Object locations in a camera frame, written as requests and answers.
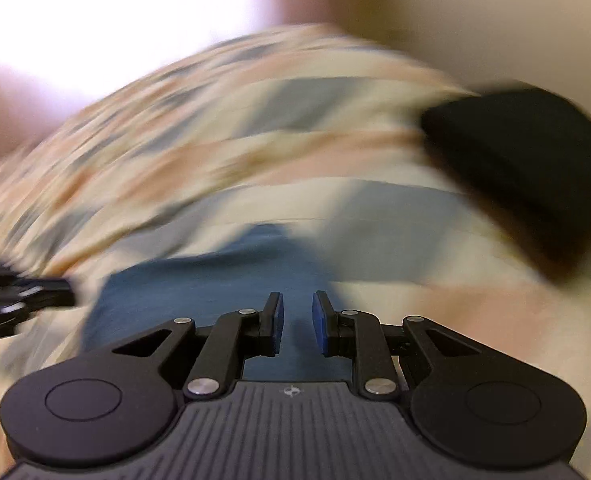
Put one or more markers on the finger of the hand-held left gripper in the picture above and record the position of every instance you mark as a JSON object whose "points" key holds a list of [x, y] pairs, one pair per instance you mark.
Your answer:
{"points": [[50, 294]]}

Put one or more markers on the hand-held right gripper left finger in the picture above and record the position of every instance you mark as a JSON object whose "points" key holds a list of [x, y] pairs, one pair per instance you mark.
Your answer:
{"points": [[277, 325]]}

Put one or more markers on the pastel diamond patchwork quilt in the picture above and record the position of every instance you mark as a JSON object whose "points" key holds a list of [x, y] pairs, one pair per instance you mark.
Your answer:
{"points": [[225, 150]]}

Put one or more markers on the black folded garment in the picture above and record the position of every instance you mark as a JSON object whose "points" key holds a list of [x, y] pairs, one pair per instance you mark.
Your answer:
{"points": [[525, 155]]}

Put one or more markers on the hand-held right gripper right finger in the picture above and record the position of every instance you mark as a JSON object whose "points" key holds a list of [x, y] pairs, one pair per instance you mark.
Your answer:
{"points": [[319, 325]]}

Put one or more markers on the brown folded garment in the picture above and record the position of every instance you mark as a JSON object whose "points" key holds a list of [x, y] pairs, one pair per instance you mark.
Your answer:
{"points": [[550, 255]]}

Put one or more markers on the blue denim jeans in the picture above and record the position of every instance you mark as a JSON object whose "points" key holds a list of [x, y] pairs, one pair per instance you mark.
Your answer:
{"points": [[185, 290]]}

